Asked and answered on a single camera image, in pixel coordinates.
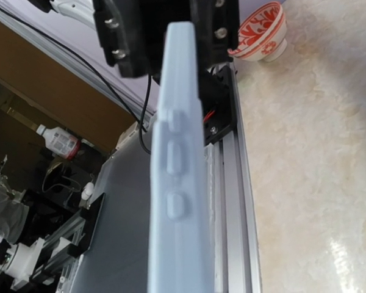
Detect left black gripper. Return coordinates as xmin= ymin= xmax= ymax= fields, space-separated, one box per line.
xmin=93 ymin=0 xmax=240 ymax=78

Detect light blue phone case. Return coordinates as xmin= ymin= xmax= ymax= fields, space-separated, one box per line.
xmin=147 ymin=21 xmax=214 ymax=292

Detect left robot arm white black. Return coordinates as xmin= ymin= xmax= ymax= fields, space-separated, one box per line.
xmin=31 ymin=0 xmax=240 ymax=78

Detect brown cardboard panel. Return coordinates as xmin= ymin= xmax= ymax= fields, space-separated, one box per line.
xmin=0 ymin=22 xmax=135 ymax=152

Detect red white patterned dish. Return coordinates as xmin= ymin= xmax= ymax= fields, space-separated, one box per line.
xmin=228 ymin=1 xmax=287 ymax=62

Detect white plastic bottle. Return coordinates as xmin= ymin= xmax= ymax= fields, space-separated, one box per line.
xmin=36 ymin=125 xmax=81 ymax=161

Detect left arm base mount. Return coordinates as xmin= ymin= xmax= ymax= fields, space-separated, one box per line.
xmin=199 ymin=63 xmax=237 ymax=145

